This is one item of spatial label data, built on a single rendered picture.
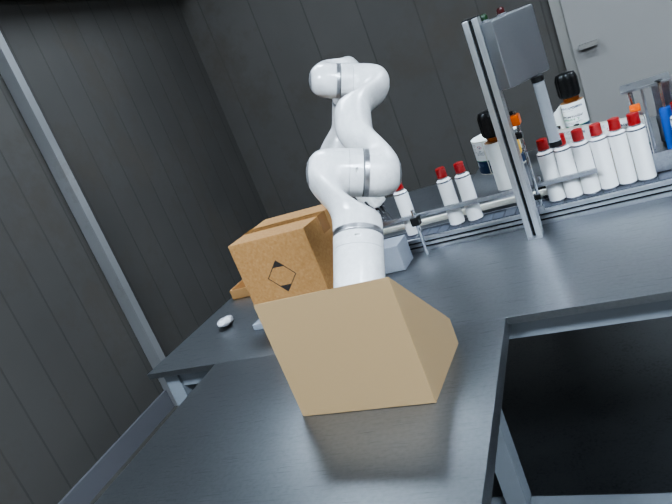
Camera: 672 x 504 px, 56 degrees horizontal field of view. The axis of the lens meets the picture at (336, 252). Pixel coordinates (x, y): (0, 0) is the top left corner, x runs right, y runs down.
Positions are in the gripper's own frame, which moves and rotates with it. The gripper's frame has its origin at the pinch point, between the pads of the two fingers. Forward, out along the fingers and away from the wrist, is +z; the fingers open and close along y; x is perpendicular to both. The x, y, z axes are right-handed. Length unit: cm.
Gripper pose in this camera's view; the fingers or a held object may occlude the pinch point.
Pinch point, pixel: (386, 218)
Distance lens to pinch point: 225.5
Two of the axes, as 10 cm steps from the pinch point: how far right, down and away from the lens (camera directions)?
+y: 3.6, -4.0, 8.4
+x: -6.9, 5.0, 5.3
